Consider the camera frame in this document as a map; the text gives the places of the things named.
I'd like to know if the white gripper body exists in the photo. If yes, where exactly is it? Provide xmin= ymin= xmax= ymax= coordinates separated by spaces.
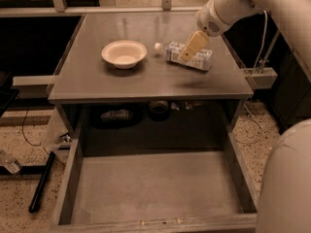
xmin=197 ymin=0 xmax=232 ymax=37

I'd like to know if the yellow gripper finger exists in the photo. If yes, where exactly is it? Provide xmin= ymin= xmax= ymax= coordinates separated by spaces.
xmin=179 ymin=30 xmax=209 ymax=62

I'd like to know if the blue label plastic bottle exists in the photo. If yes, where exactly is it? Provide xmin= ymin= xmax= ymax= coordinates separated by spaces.
xmin=154 ymin=41 xmax=213 ymax=72

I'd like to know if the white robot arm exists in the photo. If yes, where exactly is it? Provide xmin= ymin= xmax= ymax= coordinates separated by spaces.
xmin=181 ymin=0 xmax=311 ymax=233

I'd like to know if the open grey top drawer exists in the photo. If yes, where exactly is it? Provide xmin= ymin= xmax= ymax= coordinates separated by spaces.
xmin=49 ymin=130 xmax=259 ymax=233

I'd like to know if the clear bottle on floor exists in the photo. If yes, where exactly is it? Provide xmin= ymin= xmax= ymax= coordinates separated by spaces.
xmin=0 ymin=150 xmax=21 ymax=174

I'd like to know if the white paper bowl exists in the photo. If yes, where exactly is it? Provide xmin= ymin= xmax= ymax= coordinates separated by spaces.
xmin=101 ymin=40 xmax=147 ymax=70

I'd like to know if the grey cabinet table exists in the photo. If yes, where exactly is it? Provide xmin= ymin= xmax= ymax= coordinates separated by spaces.
xmin=49 ymin=12 xmax=253 ymax=156

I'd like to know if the black pole on floor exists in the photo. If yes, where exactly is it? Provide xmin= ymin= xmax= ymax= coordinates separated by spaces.
xmin=28 ymin=151 xmax=55 ymax=214

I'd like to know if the grey metal rail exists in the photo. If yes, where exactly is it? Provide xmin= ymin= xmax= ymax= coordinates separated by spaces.
xmin=0 ymin=6 xmax=201 ymax=17

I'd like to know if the white cable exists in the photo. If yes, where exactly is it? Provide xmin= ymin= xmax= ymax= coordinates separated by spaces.
xmin=252 ymin=10 xmax=268 ymax=74

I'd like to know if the thin black floor cable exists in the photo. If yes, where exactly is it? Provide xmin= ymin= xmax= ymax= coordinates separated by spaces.
xmin=20 ymin=107 xmax=43 ymax=148

